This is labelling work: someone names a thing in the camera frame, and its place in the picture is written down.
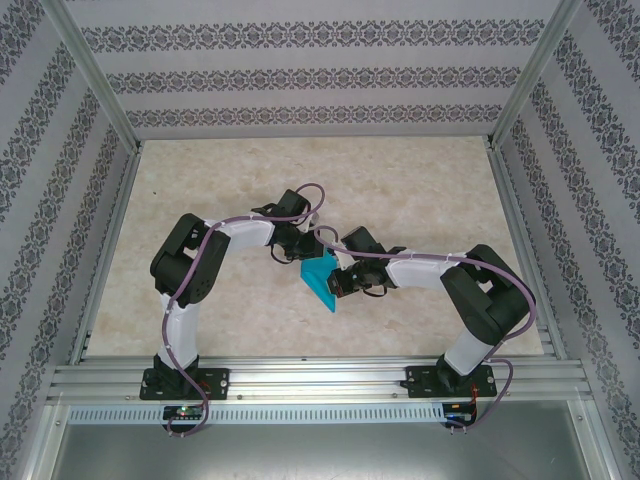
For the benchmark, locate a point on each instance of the left controller circuit board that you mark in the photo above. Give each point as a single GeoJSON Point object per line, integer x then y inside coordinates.
{"type": "Point", "coordinates": [182, 412]}

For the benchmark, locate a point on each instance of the right controller circuit board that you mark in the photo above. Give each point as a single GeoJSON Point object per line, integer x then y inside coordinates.
{"type": "Point", "coordinates": [457, 414]}

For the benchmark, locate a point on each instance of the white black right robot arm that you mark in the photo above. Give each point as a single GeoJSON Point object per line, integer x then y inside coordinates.
{"type": "Point", "coordinates": [420, 272]}

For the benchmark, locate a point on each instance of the aluminium frame post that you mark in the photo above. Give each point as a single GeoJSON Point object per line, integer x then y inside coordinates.
{"type": "Point", "coordinates": [533, 75]}
{"type": "Point", "coordinates": [99, 75]}

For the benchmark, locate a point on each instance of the aluminium table side rail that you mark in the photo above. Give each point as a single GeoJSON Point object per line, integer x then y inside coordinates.
{"type": "Point", "coordinates": [109, 250]}
{"type": "Point", "coordinates": [525, 225]}

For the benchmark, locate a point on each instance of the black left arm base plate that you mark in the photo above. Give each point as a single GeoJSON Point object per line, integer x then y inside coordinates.
{"type": "Point", "coordinates": [220, 382]}

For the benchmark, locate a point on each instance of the aluminium mounting rail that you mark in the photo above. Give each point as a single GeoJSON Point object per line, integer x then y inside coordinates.
{"type": "Point", "coordinates": [320, 380]}

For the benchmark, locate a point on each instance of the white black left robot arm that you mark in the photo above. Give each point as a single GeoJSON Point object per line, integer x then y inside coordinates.
{"type": "Point", "coordinates": [182, 325]}

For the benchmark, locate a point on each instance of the controller circuit board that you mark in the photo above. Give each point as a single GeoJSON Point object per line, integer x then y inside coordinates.
{"type": "Point", "coordinates": [457, 414]}
{"type": "Point", "coordinates": [182, 412]}

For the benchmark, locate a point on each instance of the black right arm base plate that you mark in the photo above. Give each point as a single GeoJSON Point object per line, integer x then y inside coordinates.
{"type": "Point", "coordinates": [420, 382]}

